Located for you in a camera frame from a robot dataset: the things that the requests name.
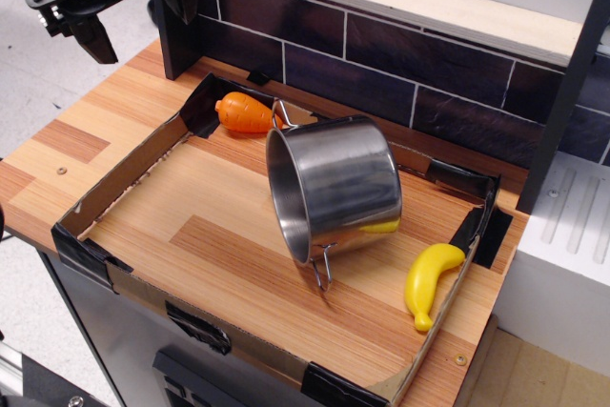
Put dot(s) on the stainless steel pot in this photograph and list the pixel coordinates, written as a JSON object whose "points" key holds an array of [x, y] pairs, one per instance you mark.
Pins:
{"points": [[335, 187]]}

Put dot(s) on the cardboard fence with black tape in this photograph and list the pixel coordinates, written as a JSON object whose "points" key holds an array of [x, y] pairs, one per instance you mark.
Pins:
{"points": [[178, 249]]}

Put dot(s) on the orange toy carrot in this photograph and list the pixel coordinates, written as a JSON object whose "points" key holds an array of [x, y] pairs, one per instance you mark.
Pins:
{"points": [[240, 112]]}

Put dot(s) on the black toy oven front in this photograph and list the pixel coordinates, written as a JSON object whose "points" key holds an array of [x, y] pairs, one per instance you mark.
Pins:
{"points": [[206, 383]]}

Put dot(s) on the yellow toy banana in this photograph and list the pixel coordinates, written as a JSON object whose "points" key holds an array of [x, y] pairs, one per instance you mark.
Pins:
{"points": [[421, 281]]}

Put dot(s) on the white toy sink unit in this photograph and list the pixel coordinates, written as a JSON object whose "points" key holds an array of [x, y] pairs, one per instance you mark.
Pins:
{"points": [[556, 293]]}

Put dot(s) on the dark wooden shelf frame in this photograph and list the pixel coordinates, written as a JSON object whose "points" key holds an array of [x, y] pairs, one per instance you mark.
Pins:
{"points": [[475, 81]]}

